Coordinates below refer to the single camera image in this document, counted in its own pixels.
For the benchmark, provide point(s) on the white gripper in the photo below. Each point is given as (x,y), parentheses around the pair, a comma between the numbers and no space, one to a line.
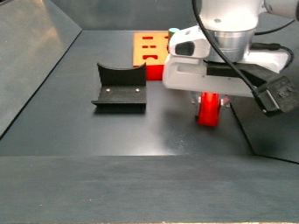
(194,68)

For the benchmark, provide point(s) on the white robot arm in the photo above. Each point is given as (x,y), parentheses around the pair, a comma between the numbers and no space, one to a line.
(236,15)

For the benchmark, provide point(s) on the black cradle fixture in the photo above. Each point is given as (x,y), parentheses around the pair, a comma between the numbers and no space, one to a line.
(122,86)

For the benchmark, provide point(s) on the red shape sorter block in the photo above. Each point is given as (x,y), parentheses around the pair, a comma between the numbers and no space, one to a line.
(150,52)

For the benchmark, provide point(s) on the green cylinder peg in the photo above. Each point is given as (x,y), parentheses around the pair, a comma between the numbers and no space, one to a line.
(174,30)

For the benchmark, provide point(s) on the black camera box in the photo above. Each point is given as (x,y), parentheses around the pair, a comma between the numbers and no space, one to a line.
(276,96)

